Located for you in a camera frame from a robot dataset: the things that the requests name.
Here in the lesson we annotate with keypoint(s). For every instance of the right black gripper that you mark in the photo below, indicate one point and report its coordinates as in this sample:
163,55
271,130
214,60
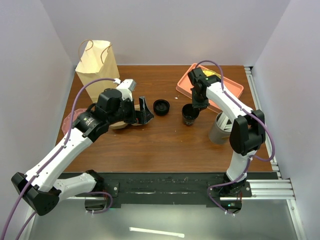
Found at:
195,104

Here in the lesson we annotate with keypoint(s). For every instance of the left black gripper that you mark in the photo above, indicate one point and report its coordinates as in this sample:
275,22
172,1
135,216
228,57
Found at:
142,116

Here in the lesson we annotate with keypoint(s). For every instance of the black coffee cup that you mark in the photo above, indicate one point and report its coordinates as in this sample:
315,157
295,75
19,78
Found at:
189,114

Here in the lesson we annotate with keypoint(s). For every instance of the black cup lid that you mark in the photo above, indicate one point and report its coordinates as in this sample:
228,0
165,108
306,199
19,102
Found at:
161,107

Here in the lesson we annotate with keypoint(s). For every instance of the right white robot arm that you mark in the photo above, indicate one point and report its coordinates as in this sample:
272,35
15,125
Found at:
246,136

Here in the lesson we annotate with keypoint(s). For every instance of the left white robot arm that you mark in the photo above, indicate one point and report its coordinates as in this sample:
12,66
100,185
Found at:
41,188

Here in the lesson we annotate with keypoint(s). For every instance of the cardboard cup carrier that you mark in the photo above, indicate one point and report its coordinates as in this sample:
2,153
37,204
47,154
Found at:
121,124

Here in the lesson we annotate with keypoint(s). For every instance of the yellow woven coaster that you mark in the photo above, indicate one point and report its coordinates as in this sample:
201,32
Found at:
209,73

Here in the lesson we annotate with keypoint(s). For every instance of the salmon pink tray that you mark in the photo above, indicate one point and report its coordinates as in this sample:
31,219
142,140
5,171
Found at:
184,87

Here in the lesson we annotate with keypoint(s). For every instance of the grey cup of stirrers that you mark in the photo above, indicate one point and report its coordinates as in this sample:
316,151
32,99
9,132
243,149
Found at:
220,130

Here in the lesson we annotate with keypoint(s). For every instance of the brown paper bag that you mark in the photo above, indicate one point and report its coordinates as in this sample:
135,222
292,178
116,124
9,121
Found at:
96,61

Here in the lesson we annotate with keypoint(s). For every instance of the pink speckled plate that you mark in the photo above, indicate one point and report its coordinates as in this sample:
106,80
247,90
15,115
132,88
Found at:
68,119

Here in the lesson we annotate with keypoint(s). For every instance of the white strip on floor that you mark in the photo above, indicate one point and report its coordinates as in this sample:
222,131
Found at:
157,232

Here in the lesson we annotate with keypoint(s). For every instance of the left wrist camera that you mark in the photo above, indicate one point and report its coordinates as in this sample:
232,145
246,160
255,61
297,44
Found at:
128,84

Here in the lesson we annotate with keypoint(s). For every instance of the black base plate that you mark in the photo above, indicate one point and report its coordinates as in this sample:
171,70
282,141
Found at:
160,188

